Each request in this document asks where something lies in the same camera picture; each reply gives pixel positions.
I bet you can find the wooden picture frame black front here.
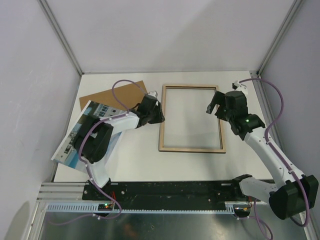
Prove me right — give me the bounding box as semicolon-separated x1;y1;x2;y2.
158;84;227;154

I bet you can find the building photo print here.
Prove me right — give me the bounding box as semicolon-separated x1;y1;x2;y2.
51;100;124;173

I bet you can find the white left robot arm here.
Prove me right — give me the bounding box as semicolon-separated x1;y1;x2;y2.
72;91;165;200

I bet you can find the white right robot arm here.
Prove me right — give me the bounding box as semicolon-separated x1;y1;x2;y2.
206;90;319;220

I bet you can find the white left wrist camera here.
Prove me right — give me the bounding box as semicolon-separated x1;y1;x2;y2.
147;90;158;99

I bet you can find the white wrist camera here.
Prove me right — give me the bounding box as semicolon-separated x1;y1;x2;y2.
147;90;158;99
232;80;248;96

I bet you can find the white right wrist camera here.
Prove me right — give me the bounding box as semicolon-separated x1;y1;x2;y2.
232;80;248;96

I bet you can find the brown frame backing board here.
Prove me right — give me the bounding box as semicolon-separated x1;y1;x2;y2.
79;81;147;111

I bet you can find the aluminium table edge rail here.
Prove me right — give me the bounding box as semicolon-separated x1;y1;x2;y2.
249;70;306;201

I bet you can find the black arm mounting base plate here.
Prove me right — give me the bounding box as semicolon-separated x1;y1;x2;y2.
82;180;253;211

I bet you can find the right aluminium corner post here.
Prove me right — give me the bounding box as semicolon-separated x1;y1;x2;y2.
256;0;306;76

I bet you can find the aluminium corner post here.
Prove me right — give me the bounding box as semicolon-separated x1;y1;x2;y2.
256;0;306;76
37;0;83;77

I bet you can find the white slotted cable duct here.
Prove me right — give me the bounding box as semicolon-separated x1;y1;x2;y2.
45;201;251;215

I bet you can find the left aluminium corner post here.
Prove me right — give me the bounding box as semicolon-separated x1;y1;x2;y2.
37;0;83;77

